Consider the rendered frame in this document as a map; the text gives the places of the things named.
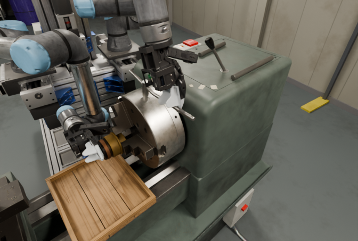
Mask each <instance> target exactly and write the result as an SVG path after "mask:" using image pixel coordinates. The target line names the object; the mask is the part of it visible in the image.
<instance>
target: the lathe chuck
mask: <svg viewBox="0 0 358 241"><path fill-rule="evenodd" d="M119 98H122V100H123V102H124V104H125V107H126V109H127V112H128V114H129V116H130V118H131V120H132V123H133V124H134V126H133V127H131V128H129V129H127V130H125V131H123V134H124V136H127V135H129V134H131V133H134V130H137V131H139V132H140V134H141V135H142V136H143V137H144V138H145V139H146V140H147V141H148V142H150V143H151V144H152V145H153V146H154V147H155V148H156V149H161V146H162V145H163V146H164V148H165V153H164V155H163V156H159V157H158V156H157V155H155V156H153V157H151V158H150V159H148V160H146V159H145V158H144V157H143V156H142V155H141V154H139V155H137V157H138V158H139V159H140V160H141V161H142V162H143V163H144V164H145V165H147V166H148V167H150V168H157V167H158V166H160V165H162V164H163V163H165V162H166V161H168V160H169V159H171V158H172V157H174V156H175V155H176V154H177V151H178V136H177V132H176V128H175V126H174V123H173V121H172V119H171V117H170V115H169V113H168V111H167V109H166V108H165V106H164V105H160V104H159V103H158V99H157V98H156V97H154V96H153V95H151V94H150V93H149V96H148V98H149V99H150V102H149V103H142V102H141V99H142V98H143V96H142V88H139V89H136V90H134V91H132V92H129V93H127V94H125V95H122V96H119V97H118V98H117V100H116V104H117V103H119V102H120V100H119Z"/></svg>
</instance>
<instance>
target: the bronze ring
mask: <svg viewBox="0 0 358 241"><path fill-rule="evenodd" d="M125 140H126V138H125V136H124V135H123V134H122V133H119V134H117V135H115V133H113V132H110V134H109V135H107V136H105V137H103V140H102V139H101V140H99V141H98V142H97V143H98V145H99V146H100V148H101V150H102V152H103V154H104V159H105V160H108V159H110V158H111V157H115V156H117V155H119V154H121V155H122V154H123V152H124V151H123V147H122V145H121V143H122V142H123V141H125Z"/></svg>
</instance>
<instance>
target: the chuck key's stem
mask: <svg viewBox="0 0 358 241"><path fill-rule="evenodd" d="M142 96H143V101H144V102H146V101H148V96H149V92H148V91H147V90H146V87H145V83H144V80H143V81H142Z"/></svg>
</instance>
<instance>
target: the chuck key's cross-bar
mask: <svg viewBox="0 0 358 241"><path fill-rule="evenodd" d="M129 73H130V74H131V75H132V76H133V77H134V78H135V79H136V80H137V81H138V82H139V83H140V84H141V85H142V81H143V80H142V79H141V78H140V77H139V76H137V75H136V74H135V73H134V72H133V71H132V70H129ZM146 90H147V91H148V92H149V93H150V94H151V95H153V96H154V97H156V98H157V99H158V98H159V97H160V95H158V94H156V93H155V92H154V91H153V90H152V89H151V88H150V87H146ZM172 108H173V109H175V110H176V111H177V112H179V113H181V114H182V115H184V116H185V117H187V118H189V119H190V120H192V121H194V120H195V119H196V118H195V117H194V116H192V115H190V114H189V113H187V112H185V111H184V110H182V109H181V108H179V107H178V106H175V107H172Z"/></svg>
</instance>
